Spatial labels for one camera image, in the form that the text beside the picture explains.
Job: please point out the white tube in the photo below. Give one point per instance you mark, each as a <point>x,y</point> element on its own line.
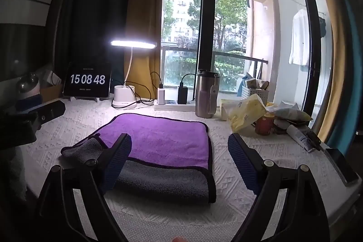
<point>299,137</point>

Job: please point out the tablet with clock display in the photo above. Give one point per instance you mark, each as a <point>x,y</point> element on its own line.
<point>87,79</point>

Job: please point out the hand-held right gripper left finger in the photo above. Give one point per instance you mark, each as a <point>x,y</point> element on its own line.
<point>118,163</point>

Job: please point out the yellow tissue pack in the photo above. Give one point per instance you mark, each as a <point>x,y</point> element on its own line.
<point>246,113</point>

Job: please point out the cardboard box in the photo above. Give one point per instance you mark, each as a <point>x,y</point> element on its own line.
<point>51,91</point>

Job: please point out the black window frame post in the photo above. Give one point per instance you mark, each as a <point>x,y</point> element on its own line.
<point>207,9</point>

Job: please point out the pale plastic packet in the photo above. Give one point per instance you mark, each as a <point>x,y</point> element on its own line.
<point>225,110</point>

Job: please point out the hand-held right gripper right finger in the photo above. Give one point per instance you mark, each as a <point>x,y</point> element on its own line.
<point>243,166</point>

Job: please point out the white charger plug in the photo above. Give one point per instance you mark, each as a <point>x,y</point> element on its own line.
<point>161,95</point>

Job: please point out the black charger plug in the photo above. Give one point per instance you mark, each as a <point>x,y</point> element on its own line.
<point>182,94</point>

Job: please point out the grey and yellow snack bag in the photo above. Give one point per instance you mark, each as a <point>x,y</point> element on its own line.
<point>292,113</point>

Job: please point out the white desk lamp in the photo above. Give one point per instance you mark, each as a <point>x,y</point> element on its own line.
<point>133,44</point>

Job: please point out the white plastic basket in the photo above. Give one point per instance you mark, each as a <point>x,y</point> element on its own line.
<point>253,94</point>

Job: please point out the white hanging shirt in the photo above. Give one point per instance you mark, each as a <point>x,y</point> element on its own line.
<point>299,38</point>

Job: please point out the stainless steel tumbler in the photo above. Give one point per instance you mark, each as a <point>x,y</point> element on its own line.
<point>204,97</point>

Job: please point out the mustard yellow curtain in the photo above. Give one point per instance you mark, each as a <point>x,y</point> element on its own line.
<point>143,3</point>
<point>331,32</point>

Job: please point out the white power strip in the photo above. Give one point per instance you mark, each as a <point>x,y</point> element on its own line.
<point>173,106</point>

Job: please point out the dark curtain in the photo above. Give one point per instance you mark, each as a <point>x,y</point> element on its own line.
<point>90,9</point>

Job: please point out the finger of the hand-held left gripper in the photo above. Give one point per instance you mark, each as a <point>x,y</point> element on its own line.
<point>46,112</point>

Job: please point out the red jar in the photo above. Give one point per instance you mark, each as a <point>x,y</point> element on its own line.
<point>264,125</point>

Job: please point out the white quilted table cover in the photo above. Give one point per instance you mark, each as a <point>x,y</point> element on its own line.
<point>244,210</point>

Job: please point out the purple and grey towel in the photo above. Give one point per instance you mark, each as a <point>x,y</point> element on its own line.
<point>158,142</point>

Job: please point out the teal curtain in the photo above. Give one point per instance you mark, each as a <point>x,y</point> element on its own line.
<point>351,60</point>

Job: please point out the round silver gadget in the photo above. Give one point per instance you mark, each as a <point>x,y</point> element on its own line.
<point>27,83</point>

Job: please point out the black smartphone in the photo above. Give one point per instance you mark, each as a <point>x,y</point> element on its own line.
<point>341,165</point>

